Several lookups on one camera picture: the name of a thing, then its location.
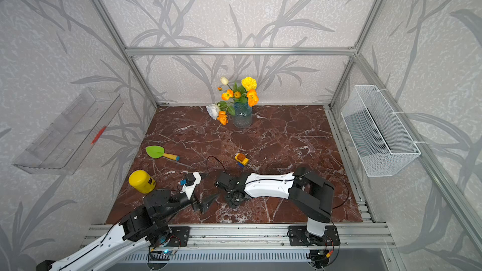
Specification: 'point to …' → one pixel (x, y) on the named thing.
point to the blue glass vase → (243, 116)
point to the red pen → (98, 135)
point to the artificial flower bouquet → (239, 93)
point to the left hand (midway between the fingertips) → (213, 186)
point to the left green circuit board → (163, 255)
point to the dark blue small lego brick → (240, 164)
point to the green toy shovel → (157, 152)
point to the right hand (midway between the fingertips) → (232, 199)
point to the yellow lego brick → (245, 162)
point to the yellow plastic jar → (142, 180)
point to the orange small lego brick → (241, 157)
